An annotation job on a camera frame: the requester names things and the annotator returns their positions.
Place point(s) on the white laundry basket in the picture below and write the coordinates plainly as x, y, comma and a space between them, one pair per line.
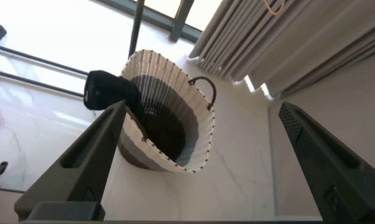
202, 130

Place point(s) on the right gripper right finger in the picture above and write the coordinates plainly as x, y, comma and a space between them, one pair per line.
345, 193

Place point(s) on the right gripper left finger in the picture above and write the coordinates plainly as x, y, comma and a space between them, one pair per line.
66, 186

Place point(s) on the black garment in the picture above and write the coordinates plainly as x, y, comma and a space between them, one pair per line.
103, 88

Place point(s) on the pink clothes hanger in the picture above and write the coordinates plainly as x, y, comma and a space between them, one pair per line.
273, 14

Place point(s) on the beige curtain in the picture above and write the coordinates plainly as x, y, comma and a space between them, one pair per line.
299, 40

